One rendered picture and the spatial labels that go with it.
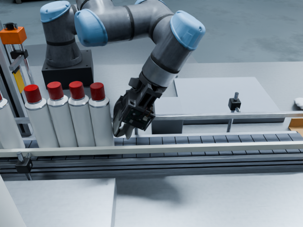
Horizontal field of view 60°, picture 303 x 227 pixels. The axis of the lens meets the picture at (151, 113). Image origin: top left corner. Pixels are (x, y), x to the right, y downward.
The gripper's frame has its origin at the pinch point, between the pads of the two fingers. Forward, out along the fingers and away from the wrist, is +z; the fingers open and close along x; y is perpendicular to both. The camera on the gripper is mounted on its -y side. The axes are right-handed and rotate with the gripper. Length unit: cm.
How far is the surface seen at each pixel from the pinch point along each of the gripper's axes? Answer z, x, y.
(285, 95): -23, 62, -33
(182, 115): -11.3, 14.3, -3.0
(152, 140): -0.1, 11.1, -2.2
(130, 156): 3.1, 5.7, 4.1
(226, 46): 18, 155, -292
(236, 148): -13.4, 29.4, 4.8
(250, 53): 6, 177, -268
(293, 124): -21, 55, -12
